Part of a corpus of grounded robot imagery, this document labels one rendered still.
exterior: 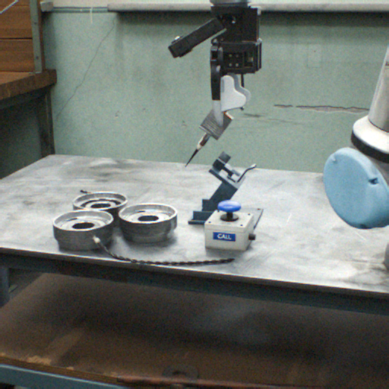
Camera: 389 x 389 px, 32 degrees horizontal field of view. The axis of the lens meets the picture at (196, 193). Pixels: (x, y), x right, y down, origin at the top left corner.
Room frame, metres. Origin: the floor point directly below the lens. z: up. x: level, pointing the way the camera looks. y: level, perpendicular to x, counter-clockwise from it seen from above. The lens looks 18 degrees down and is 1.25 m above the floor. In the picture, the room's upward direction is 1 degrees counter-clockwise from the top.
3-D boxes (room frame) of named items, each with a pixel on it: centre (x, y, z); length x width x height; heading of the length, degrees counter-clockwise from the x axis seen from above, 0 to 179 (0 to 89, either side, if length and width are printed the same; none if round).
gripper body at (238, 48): (1.21, -0.07, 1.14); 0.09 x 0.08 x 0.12; 75
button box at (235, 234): (1.09, -0.06, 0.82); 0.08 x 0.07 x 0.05; 72
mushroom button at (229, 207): (1.09, -0.06, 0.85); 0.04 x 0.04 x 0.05
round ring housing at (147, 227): (1.14, 0.09, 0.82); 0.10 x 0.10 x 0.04
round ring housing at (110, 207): (1.21, 0.18, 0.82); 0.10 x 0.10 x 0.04
